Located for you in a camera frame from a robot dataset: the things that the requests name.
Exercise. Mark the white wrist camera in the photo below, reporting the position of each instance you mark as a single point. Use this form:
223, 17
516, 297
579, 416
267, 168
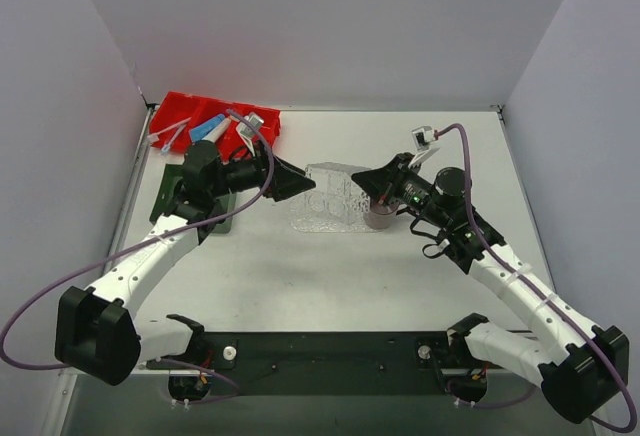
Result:
425, 141
246, 133

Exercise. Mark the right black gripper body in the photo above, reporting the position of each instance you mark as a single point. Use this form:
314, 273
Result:
392, 179

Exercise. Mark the clear textured oval tray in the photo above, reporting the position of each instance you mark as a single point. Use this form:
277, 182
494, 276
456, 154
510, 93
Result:
316, 214

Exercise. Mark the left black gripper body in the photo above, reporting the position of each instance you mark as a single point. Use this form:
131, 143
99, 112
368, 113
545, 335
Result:
273, 176

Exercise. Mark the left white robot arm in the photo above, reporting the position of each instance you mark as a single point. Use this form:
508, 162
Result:
118, 295

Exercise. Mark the blue toothpaste tube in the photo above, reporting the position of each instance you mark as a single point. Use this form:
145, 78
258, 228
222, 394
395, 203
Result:
200, 131

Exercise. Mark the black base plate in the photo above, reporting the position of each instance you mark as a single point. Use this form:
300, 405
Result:
338, 363

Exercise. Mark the white toothpaste tube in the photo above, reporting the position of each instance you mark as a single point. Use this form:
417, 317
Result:
219, 130

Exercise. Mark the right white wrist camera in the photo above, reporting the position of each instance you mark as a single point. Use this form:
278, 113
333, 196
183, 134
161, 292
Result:
425, 141

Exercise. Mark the red divided plastic bin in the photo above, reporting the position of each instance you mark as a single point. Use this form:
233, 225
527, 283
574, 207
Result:
191, 110

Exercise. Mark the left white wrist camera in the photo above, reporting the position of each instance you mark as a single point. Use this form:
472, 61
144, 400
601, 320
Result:
246, 133

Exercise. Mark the aluminium frame rail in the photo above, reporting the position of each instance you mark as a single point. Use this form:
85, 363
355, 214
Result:
110, 354

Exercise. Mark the clear textured holder box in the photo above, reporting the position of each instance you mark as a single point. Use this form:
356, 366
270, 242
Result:
334, 180

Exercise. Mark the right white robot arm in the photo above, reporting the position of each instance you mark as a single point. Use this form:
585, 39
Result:
578, 365

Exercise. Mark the green metal tray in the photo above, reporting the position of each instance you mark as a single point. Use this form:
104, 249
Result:
171, 199

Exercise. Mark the purple ceramic mug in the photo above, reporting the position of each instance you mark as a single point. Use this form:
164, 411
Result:
380, 217

